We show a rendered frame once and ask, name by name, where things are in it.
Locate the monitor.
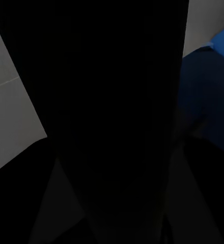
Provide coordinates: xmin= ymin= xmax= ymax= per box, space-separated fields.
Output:
xmin=0 ymin=0 xmax=224 ymax=244

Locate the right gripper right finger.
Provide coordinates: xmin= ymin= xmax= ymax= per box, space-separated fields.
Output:
xmin=183 ymin=135 xmax=224 ymax=240

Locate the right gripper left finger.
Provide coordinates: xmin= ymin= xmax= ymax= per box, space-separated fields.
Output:
xmin=0 ymin=137 xmax=57 ymax=244

